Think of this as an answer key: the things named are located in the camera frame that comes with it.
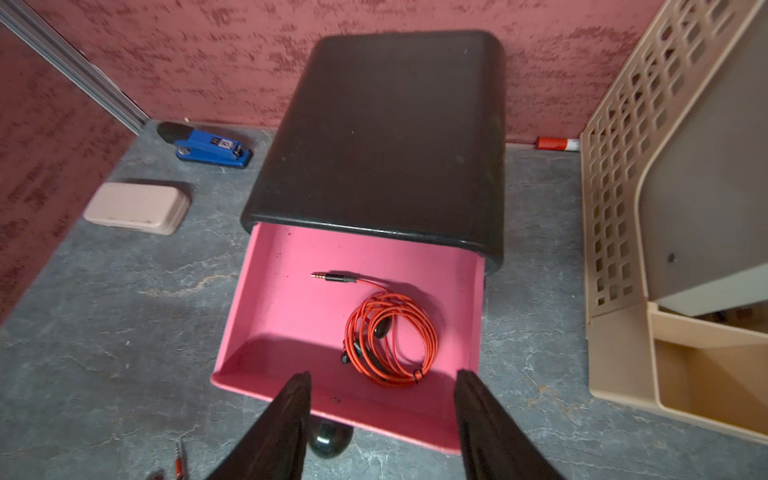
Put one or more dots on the red earphones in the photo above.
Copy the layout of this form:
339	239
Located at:
179	468
371	339

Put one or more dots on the black drawer cabinet shell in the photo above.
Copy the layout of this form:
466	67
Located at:
394	135

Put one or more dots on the left corner aluminium post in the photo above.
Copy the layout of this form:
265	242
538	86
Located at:
35	32

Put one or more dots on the beige file organizer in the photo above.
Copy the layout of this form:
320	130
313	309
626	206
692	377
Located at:
709	370

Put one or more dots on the pink pencil case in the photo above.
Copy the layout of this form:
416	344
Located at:
155	209

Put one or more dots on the blue stapler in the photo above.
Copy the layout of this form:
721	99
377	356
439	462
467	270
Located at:
192	145

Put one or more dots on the pink drawer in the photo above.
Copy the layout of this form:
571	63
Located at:
296	290

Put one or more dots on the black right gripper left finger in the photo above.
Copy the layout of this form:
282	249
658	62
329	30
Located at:
275	446

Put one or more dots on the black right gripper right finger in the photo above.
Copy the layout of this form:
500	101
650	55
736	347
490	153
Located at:
492	444

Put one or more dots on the red white marker pen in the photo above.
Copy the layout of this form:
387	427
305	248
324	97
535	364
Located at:
557	144

